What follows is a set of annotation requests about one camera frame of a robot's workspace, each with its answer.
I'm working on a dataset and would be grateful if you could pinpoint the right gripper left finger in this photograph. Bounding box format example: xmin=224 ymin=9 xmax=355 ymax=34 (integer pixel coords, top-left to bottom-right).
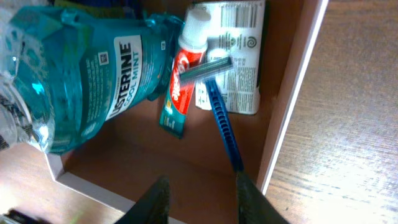
xmin=115 ymin=176 xmax=170 ymax=224

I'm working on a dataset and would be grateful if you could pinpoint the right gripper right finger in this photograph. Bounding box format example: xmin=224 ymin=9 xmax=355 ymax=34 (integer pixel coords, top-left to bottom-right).
xmin=236 ymin=171 xmax=288 ymax=224

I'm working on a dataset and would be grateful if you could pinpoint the green red toothpaste tube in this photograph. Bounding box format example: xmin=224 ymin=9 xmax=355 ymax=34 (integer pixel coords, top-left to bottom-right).
xmin=159 ymin=7 xmax=212 ymax=139

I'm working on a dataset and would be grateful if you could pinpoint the blue disposable razor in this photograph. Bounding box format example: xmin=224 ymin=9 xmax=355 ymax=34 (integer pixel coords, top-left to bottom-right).
xmin=179 ymin=56 xmax=244 ymax=172

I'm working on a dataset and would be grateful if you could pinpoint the blue mouthwash bottle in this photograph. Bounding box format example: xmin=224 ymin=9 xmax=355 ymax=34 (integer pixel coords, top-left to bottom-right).
xmin=1 ymin=6 xmax=183 ymax=155

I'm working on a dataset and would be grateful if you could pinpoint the green white soap box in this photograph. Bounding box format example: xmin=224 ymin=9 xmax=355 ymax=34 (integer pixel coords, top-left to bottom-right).
xmin=193 ymin=0 xmax=266 ymax=115

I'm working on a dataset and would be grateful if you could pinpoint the white open cardboard box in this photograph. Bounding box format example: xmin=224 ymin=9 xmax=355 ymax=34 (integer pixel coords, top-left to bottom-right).
xmin=46 ymin=1 xmax=328 ymax=220

